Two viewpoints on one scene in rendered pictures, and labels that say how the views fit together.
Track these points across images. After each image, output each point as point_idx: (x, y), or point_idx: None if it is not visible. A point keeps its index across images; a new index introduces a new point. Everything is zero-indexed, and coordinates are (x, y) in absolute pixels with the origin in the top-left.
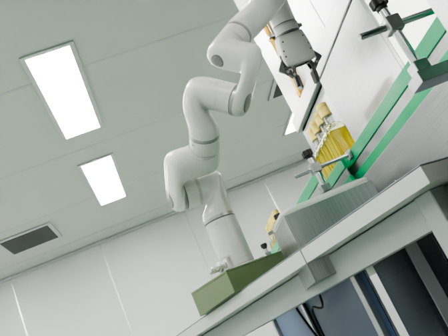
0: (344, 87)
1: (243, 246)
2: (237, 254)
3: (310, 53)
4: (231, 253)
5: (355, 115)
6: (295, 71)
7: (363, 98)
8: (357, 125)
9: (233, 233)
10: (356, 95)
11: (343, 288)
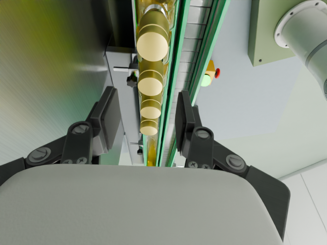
0: (42, 111)
1: (310, 17)
2: (319, 11)
3: (27, 196)
4: (325, 14)
5: (75, 79)
6: (198, 145)
7: (38, 7)
8: (85, 77)
9: (326, 22)
10: (42, 47)
11: None
